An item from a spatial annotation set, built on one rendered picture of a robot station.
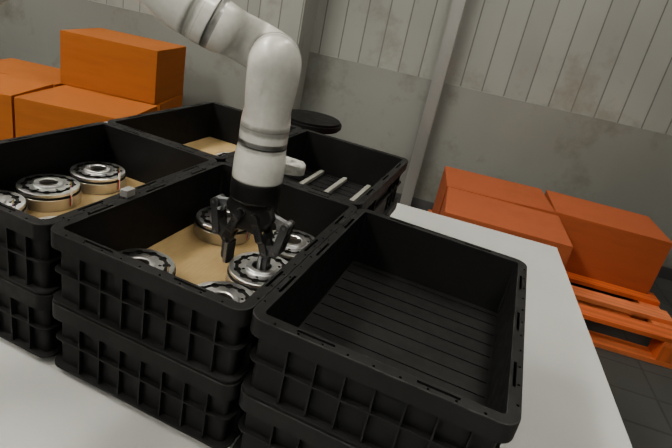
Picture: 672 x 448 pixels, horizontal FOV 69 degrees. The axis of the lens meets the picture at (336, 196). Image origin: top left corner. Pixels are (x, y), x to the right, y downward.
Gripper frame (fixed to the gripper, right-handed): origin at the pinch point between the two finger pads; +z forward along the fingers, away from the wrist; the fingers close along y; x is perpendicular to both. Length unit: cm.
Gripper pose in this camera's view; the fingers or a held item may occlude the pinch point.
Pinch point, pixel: (244, 259)
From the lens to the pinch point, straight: 79.7
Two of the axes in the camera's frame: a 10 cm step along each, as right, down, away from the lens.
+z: -2.0, 9.1, 3.7
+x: 3.8, -2.7, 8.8
